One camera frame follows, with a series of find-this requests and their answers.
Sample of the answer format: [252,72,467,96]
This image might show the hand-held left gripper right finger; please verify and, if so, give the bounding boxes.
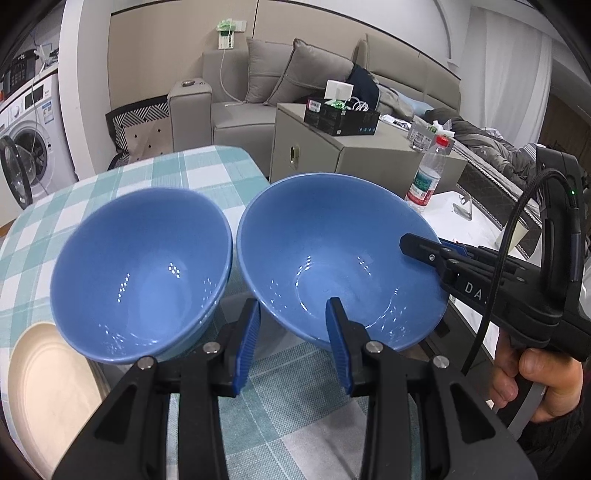
[324,298,539,480]

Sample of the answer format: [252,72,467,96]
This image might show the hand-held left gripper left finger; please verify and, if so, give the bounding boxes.
[53,298,262,480]

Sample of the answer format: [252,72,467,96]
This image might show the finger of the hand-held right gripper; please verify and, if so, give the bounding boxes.
[438,239,518,268]
[399,233,469,280]

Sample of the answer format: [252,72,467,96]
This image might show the blue bowl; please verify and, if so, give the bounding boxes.
[50,187,233,365]
[235,173,450,352]

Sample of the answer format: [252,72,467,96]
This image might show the cream plate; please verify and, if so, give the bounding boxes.
[7,322,109,462]

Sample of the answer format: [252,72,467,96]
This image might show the person's right forearm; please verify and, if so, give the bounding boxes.
[519,406,591,480]

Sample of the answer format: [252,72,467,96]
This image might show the person's right hand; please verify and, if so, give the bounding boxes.
[489,330,585,423]

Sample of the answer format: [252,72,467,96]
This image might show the small metal stand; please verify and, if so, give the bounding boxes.
[452,194,474,220]

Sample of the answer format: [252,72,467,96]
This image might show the plastic water bottle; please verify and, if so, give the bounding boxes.
[405,135,451,213]

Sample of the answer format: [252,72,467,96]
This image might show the grey padded jacket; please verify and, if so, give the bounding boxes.
[425,108,550,185]

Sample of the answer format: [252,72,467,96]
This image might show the beige side cabinet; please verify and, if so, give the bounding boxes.
[269,102,467,195]

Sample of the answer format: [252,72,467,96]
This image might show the black open box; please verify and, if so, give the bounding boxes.
[304,97,382,137]

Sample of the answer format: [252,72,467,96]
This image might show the dark cloth bag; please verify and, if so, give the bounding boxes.
[346,65,382,112]

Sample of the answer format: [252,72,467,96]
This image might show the small white box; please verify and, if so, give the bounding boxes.
[324,79,354,102]

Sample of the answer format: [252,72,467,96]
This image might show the teal checked tablecloth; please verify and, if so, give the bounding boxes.
[0,145,435,480]

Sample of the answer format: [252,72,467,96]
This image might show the grey pillow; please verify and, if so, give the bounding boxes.
[265,39,356,107]
[245,37,301,104]

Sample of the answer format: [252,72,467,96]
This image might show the grey sofa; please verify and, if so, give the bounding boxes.
[168,34,462,153]

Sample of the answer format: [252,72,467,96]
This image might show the black white patterned cushion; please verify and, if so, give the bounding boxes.
[105,95,174,167]

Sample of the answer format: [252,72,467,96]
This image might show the white washing machine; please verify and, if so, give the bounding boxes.
[0,71,77,213]

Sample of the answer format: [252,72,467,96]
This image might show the black braided cable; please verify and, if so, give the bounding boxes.
[462,168,578,374]

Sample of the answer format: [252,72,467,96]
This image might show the white charging cable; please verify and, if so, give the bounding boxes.
[219,46,245,109]

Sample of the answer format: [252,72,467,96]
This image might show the white wall power strip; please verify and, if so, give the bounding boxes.
[216,18,245,49]

